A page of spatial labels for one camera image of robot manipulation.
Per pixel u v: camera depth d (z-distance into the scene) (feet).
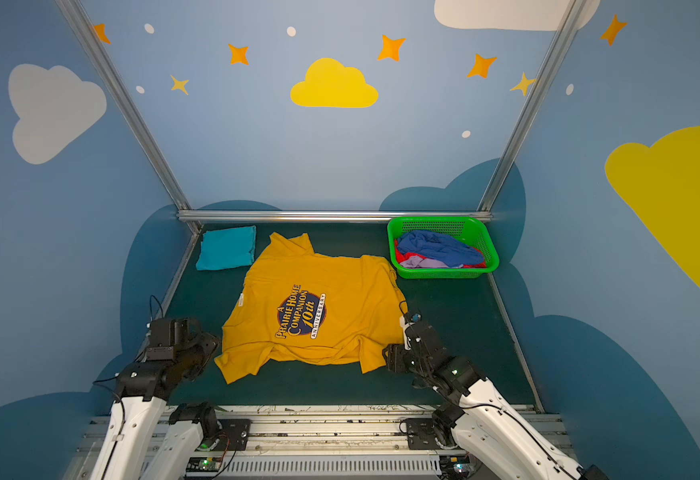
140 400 1.56
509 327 3.23
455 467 2.32
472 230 3.69
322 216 3.63
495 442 1.88
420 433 2.45
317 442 2.41
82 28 2.32
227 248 3.66
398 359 2.31
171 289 3.52
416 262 3.33
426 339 1.97
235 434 2.46
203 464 2.32
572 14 2.27
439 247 3.37
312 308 3.23
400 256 3.34
